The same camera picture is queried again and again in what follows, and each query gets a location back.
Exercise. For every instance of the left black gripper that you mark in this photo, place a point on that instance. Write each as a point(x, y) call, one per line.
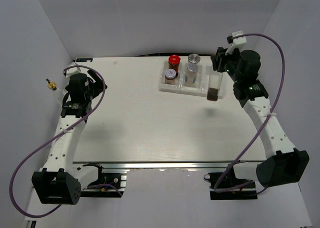
point(98, 86)

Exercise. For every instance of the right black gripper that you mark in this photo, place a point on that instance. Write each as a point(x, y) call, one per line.
point(218, 60)

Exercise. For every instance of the clear bottle dark contents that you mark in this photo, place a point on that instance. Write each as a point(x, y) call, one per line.
point(214, 91)

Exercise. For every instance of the silver lid white shaker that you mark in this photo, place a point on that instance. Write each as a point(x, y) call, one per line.
point(193, 58)

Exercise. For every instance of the white three-slot organizer tray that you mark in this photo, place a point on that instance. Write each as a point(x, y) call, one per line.
point(206, 79)

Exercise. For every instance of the white tube bottle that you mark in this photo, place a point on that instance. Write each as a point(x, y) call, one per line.
point(191, 74)

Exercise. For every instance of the glass bottle gold spout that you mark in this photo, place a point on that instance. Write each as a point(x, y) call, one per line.
point(58, 94)

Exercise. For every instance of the red lid sauce jar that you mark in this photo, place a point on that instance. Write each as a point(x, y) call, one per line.
point(174, 63)

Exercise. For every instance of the purple lid spice jar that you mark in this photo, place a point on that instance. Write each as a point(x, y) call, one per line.
point(170, 76)

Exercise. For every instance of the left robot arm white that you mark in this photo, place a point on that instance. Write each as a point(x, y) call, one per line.
point(59, 182)

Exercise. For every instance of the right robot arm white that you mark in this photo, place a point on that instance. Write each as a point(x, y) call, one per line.
point(284, 163)

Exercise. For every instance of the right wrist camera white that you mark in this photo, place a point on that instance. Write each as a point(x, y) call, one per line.
point(236, 41)

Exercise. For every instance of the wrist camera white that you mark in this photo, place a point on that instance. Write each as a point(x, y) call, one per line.
point(236, 41)
point(71, 70)

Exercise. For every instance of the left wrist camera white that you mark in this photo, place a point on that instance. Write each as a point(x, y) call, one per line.
point(71, 70)

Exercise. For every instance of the aluminium rail front edge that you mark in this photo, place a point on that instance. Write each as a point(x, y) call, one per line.
point(156, 165)

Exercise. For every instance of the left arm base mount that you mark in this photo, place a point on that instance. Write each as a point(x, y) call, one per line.
point(99, 182)

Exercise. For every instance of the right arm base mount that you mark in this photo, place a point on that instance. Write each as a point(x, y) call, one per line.
point(238, 189)

